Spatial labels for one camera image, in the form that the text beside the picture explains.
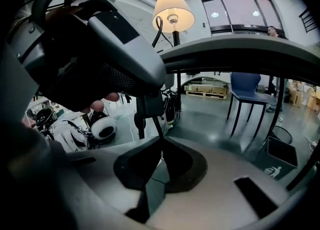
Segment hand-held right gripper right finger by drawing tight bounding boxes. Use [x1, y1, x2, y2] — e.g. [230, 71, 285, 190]
[149, 136, 301, 230]

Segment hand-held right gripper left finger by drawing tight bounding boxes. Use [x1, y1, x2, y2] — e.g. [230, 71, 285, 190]
[67, 136, 165, 230]

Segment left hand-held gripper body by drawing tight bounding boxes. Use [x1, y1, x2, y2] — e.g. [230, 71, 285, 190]
[6, 0, 118, 111]

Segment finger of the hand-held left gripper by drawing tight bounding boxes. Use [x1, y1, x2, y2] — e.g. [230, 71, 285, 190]
[87, 11, 167, 88]
[99, 63, 161, 98]

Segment table lamp with cream shade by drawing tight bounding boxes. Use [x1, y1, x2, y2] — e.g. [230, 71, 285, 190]
[152, 0, 196, 47]

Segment person's left hand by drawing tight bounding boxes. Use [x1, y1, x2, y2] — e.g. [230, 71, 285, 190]
[80, 91, 121, 114]

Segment white round helmet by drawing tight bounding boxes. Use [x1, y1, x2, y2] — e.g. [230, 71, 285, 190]
[89, 116, 118, 147]

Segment curved grey tabletop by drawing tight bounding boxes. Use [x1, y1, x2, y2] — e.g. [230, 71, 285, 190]
[179, 73, 231, 87]

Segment black white backpack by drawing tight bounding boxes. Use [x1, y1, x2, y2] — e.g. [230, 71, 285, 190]
[159, 90, 182, 135]

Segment black white helmet pack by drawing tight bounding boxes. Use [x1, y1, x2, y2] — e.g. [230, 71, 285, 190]
[34, 106, 58, 129]

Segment flat cardboard boxes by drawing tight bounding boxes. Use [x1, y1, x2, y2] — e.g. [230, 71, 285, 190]
[184, 84, 230, 94]

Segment wooden pallet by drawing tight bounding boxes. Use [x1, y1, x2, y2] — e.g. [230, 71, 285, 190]
[186, 90, 228, 100]

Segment dark green trash bin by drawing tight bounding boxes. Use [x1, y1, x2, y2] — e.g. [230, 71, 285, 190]
[252, 136, 299, 181]

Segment black mesh wastebasket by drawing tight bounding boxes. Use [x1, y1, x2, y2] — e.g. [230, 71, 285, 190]
[271, 125, 293, 145]

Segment grey marble table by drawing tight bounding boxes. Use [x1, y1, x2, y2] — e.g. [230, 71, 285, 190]
[136, 35, 320, 192]

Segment glass entrance doors with window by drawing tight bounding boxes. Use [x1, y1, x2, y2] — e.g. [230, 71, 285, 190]
[201, 0, 285, 37]

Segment blue chair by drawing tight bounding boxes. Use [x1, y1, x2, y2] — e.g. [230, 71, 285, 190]
[226, 72, 270, 137]

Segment stack of cardboard boxes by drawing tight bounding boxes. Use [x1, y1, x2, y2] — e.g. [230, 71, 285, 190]
[287, 79, 320, 112]

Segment black balcony railing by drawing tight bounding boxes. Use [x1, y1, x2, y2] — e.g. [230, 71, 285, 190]
[298, 8, 318, 33]

